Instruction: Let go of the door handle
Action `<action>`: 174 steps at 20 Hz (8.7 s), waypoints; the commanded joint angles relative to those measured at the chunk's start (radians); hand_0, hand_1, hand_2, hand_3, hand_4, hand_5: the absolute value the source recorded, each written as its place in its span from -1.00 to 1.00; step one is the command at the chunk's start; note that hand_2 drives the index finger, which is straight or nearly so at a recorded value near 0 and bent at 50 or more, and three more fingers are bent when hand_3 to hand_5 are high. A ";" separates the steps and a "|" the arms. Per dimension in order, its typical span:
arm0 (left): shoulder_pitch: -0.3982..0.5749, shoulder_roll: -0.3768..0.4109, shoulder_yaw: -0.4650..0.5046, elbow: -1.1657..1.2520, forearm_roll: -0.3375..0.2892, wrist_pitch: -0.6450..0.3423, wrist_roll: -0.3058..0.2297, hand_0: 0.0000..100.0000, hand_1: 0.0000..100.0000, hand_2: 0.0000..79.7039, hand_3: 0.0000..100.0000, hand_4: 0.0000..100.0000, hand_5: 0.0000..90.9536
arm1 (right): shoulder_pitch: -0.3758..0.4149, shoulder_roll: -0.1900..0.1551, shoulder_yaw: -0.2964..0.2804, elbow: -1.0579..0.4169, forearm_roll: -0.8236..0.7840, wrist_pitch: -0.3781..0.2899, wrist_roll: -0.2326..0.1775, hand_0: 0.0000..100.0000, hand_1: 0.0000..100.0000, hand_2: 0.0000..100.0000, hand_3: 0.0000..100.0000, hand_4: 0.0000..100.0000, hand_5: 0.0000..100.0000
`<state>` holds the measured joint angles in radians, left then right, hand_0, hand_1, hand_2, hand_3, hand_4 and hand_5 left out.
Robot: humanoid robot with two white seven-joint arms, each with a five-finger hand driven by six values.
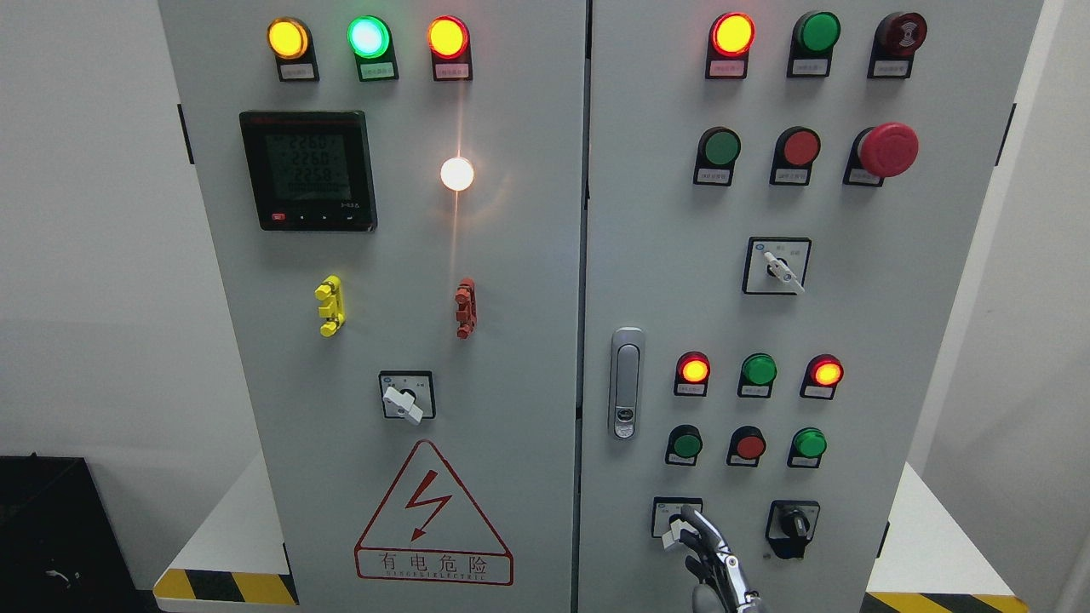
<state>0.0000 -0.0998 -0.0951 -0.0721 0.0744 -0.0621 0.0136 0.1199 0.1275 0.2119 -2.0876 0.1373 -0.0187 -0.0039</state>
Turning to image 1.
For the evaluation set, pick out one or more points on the grey robot hand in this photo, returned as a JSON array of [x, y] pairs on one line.
[[721, 584]]

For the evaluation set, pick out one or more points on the silver cabinet door handle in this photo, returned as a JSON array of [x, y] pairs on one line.
[[627, 345]]

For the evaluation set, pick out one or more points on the grey right cabinet door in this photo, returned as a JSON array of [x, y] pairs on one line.
[[668, 257]]

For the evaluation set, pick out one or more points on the grey cabinet door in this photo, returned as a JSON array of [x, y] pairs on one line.
[[506, 396], [668, 257]]

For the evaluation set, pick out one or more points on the grey left cabinet door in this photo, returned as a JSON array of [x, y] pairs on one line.
[[506, 396]]

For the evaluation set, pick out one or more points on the red-orange indicator light left door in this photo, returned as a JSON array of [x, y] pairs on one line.
[[449, 41]]

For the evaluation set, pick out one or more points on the red push button lower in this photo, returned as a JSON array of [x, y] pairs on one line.
[[748, 445]]

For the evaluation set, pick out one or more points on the red push button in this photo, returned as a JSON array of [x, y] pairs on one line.
[[793, 157], [748, 445]]

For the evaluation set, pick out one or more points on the green push button lower left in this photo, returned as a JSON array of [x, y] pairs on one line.
[[684, 444]]

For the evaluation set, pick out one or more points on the green push button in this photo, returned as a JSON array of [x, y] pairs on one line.
[[717, 152], [807, 448], [684, 444]]

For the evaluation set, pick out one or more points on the green push button lower right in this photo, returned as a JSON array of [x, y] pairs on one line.
[[807, 448]]

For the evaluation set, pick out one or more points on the white platform with hazard stripes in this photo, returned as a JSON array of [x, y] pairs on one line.
[[1003, 532]]

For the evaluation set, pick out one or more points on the red lit indicator mid left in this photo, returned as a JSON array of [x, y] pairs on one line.
[[693, 370]]

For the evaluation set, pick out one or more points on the red lit indicator mid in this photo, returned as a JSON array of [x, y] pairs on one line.
[[693, 370], [822, 375]]

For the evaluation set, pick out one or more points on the green indicator mid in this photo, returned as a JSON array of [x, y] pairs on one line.
[[757, 376]]

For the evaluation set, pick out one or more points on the red lit indicator mid right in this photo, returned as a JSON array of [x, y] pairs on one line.
[[822, 375]]

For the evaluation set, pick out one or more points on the red triangle danger sign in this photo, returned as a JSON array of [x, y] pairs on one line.
[[428, 527]]

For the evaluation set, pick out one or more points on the red plastic clip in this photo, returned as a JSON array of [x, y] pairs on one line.
[[466, 309]]

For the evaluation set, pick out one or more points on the green push button upper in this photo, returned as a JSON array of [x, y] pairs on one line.
[[717, 152]]

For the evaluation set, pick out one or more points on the red push button upper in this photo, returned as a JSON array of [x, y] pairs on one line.
[[793, 157]]

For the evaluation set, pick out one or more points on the red emergency stop button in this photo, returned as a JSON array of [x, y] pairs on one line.
[[881, 152]]

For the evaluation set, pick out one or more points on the yellow plastic clip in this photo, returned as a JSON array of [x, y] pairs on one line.
[[331, 306]]

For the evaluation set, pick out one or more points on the white lit indicator light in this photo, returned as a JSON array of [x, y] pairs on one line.
[[457, 174]]

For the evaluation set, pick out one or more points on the red lit indicator top right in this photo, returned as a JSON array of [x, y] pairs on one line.
[[730, 39]]

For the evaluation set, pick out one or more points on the green indicator top right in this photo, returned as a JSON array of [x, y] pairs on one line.
[[814, 37]]

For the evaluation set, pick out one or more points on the dark red buzzer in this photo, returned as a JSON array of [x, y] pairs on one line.
[[897, 38]]

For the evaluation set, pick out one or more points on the black digital power meter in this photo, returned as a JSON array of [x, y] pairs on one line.
[[310, 171]]

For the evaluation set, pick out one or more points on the green lit indicator light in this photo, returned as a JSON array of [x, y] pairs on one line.
[[373, 49]]

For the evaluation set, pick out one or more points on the black box bottom left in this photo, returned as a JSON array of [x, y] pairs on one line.
[[58, 549]]

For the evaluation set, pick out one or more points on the yellow indicator light top left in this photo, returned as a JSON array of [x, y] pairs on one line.
[[291, 42]]

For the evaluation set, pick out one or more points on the white selector switch bottom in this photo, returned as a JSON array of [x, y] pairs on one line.
[[665, 512]]

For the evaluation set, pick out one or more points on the white selector switch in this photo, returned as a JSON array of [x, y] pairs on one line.
[[776, 266], [665, 512]]

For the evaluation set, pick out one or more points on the black selector switch bottom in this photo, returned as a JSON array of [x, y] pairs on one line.
[[790, 527]]

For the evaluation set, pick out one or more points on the white selector switch right upper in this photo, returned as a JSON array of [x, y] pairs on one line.
[[776, 266]]

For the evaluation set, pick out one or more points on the white selector switch left door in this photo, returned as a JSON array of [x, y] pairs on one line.
[[407, 395]]

